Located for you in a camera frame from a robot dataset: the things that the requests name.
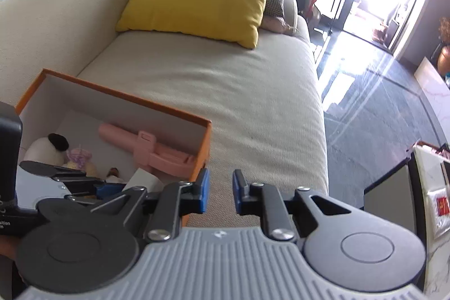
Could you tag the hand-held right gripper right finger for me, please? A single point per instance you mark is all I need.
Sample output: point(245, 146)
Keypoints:
point(238, 194)

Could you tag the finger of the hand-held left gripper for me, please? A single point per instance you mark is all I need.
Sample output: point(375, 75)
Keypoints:
point(38, 167)
point(105, 190)

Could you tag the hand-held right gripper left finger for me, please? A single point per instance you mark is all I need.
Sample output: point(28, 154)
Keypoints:
point(204, 192)

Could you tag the white plush pink striped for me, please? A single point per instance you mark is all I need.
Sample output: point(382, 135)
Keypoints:
point(40, 149)

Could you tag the red panda sailor plush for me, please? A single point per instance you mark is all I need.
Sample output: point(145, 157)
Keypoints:
point(113, 173)

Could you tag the white carton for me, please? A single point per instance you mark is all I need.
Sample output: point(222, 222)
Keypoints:
point(144, 178)

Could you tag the white crochet bunny plush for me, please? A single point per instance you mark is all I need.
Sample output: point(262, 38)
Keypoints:
point(81, 156)

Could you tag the pink plastic tool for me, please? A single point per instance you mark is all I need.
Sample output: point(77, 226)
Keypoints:
point(158, 152)

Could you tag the orange cardboard box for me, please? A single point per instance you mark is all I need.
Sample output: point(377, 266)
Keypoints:
point(105, 110)

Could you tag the beige sofa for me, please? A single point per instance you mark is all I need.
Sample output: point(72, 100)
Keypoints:
point(228, 92)

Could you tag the beige cushion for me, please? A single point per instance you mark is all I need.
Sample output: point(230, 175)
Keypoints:
point(279, 25)

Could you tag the marble coffee table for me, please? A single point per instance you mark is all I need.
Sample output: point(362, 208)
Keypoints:
point(429, 173)

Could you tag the red printed paper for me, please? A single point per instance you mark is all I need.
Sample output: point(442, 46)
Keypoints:
point(439, 208)

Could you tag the white marble cabinet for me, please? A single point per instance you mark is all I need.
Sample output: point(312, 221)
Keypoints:
point(430, 75)

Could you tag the copper vase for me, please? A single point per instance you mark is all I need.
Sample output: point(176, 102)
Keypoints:
point(444, 61)

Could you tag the dried flowers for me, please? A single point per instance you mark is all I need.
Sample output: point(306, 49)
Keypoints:
point(445, 29)

